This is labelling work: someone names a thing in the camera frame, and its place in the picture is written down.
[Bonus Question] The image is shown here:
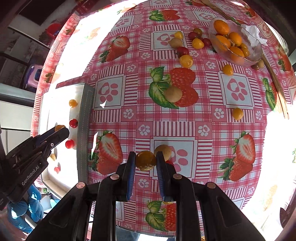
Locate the dark brown round fruit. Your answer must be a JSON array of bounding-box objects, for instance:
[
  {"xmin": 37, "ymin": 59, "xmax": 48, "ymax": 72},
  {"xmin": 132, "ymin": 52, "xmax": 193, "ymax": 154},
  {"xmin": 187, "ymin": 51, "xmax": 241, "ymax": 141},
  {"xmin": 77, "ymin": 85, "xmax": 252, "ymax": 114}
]
[{"xmin": 251, "ymin": 64, "xmax": 260, "ymax": 70}]

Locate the clear glass fruit bowl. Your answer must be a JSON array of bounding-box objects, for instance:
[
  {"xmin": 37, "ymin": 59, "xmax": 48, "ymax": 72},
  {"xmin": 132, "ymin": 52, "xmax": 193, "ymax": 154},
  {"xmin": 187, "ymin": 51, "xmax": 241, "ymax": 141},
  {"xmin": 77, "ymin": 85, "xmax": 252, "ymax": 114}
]
[{"xmin": 208, "ymin": 18, "xmax": 263, "ymax": 67}]

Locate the tan round longan fruit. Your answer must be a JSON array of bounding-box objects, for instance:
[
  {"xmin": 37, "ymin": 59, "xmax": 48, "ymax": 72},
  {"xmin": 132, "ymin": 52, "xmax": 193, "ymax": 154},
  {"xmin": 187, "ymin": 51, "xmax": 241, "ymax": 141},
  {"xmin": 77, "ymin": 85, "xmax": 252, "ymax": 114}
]
[{"xmin": 154, "ymin": 145, "xmax": 171, "ymax": 161}]

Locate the wooden cutting board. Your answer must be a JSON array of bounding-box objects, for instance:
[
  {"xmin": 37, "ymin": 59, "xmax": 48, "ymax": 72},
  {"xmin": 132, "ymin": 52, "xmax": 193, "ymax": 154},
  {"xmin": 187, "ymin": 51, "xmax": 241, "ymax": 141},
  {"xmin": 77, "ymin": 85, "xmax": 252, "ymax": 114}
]
[{"xmin": 201, "ymin": 0, "xmax": 289, "ymax": 119}]

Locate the red checkered strawberry tablecloth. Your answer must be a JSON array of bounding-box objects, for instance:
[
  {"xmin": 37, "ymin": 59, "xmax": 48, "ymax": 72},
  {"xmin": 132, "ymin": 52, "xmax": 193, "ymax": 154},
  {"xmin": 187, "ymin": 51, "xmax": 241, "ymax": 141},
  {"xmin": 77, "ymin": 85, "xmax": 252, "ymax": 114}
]
[{"xmin": 31, "ymin": 1, "xmax": 295, "ymax": 240}]

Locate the yellow cherry tomato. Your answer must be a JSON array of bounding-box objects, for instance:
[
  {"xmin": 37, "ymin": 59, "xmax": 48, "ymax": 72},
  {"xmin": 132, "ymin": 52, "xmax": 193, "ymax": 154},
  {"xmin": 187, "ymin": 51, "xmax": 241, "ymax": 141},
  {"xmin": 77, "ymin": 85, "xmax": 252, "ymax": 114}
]
[{"xmin": 135, "ymin": 151, "xmax": 157, "ymax": 171}]

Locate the tan round fruit by bowl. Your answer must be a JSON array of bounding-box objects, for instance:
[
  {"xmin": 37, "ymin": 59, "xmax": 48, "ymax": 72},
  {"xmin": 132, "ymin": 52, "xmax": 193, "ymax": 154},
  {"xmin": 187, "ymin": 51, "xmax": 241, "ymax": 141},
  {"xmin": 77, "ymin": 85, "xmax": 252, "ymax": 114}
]
[{"xmin": 257, "ymin": 59, "xmax": 264, "ymax": 69}]

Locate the red tomato in tray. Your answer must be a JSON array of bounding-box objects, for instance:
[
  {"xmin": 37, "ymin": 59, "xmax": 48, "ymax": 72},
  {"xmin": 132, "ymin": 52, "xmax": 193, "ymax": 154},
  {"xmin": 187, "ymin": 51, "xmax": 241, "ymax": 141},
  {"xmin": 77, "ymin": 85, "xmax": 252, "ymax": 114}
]
[{"xmin": 69, "ymin": 118, "xmax": 78, "ymax": 128}]

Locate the yellow tomato upper middle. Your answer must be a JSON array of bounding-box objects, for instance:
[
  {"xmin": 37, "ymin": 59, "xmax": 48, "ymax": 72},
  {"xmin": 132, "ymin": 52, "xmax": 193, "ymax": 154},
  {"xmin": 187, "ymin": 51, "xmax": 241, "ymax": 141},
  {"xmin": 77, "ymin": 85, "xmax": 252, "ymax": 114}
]
[{"xmin": 179, "ymin": 55, "xmax": 193, "ymax": 69}]

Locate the white grey-rimmed tray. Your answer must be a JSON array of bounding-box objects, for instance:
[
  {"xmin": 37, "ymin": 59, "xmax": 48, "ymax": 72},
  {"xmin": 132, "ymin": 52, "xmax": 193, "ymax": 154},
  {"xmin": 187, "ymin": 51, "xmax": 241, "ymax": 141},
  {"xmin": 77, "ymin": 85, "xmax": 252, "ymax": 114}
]
[{"xmin": 39, "ymin": 82, "xmax": 96, "ymax": 197}]

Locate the crumpled white paper napkin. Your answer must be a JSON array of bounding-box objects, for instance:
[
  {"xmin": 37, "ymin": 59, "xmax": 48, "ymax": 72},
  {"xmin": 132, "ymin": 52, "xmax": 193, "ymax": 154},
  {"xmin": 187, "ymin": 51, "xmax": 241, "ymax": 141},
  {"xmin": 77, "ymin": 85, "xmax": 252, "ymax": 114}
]
[{"xmin": 241, "ymin": 24, "xmax": 267, "ymax": 46}]

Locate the yellow tomato on right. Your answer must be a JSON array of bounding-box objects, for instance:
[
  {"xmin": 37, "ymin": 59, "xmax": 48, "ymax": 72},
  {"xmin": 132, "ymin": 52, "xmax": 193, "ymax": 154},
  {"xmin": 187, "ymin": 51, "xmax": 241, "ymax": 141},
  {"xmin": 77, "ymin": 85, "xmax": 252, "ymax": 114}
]
[{"xmin": 232, "ymin": 108, "xmax": 244, "ymax": 121}]

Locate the orange kumquat in bowl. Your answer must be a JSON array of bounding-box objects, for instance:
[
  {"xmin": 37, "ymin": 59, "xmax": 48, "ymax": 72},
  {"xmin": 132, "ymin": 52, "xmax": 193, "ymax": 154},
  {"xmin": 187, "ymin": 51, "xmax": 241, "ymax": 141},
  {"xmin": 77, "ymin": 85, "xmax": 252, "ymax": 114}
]
[
  {"xmin": 213, "ymin": 20, "xmax": 230, "ymax": 36},
  {"xmin": 229, "ymin": 46, "xmax": 244, "ymax": 65},
  {"xmin": 229, "ymin": 32, "xmax": 242, "ymax": 47},
  {"xmin": 216, "ymin": 35, "xmax": 231, "ymax": 49}
]

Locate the red cherry tomato on table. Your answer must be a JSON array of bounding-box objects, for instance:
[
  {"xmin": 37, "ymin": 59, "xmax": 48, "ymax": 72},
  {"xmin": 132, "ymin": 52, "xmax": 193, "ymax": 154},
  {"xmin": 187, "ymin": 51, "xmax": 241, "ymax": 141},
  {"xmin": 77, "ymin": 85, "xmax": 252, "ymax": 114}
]
[{"xmin": 166, "ymin": 160, "xmax": 174, "ymax": 165}]

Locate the purple plastic stool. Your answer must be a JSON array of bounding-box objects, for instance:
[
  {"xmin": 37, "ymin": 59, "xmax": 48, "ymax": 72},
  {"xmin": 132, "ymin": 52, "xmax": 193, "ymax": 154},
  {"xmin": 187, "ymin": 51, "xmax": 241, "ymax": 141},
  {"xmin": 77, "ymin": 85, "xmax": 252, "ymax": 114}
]
[{"xmin": 23, "ymin": 64, "xmax": 43, "ymax": 90}]

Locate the tan fruit on strawberry print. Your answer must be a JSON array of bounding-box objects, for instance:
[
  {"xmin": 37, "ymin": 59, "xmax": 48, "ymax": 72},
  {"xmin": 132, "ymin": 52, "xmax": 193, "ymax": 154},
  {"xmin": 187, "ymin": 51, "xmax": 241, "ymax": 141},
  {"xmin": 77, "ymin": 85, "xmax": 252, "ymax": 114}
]
[{"xmin": 164, "ymin": 85, "xmax": 183, "ymax": 103}]

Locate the yellow tomato in tray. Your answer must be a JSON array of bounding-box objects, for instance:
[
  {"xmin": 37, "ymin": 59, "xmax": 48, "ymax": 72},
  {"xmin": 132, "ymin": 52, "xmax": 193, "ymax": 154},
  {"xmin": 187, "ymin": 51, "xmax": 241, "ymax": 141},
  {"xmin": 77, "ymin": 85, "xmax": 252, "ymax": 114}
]
[{"xmin": 69, "ymin": 99, "xmax": 78, "ymax": 108}]

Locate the yellow tomato near bowl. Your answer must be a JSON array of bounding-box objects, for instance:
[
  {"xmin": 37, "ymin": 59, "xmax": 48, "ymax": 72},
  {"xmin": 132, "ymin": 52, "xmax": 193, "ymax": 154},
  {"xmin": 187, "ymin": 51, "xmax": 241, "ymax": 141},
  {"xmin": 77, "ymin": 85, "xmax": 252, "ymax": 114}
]
[{"xmin": 222, "ymin": 64, "xmax": 234, "ymax": 76}]

